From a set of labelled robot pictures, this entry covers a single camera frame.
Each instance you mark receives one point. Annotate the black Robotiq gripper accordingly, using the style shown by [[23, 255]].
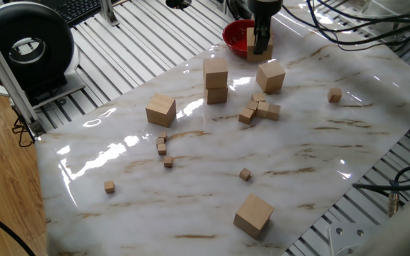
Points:
[[265, 7]]

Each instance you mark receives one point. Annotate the large wooden cube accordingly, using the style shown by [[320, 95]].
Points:
[[250, 49], [215, 73], [270, 77], [253, 215], [216, 96], [160, 111]]

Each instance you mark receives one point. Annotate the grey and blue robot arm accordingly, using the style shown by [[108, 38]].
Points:
[[404, 227]]

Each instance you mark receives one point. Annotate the red bowl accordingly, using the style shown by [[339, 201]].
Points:
[[235, 37]]

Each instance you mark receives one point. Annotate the medium wooden cube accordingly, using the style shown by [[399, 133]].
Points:
[[258, 97], [251, 105], [246, 116], [262, 109], [273, 112], [334, 95]]

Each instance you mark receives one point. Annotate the black round object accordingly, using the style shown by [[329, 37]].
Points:
[[178, 3]]

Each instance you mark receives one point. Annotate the small wooden cube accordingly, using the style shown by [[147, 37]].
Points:
[[245, 174], [162, 135], [161, 149], [168, 161], [109, 187], [159, 141]]

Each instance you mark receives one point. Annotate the marble pattern board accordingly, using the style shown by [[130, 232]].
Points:
[[226, 199]]

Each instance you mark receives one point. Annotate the black keyboard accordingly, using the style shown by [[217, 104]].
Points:
[[78, 9]]

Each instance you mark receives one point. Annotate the aluminium frame profile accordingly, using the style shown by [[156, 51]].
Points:
[[5, 76], [108, 14]]

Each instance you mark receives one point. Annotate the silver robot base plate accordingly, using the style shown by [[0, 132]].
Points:
[[349, 238]]

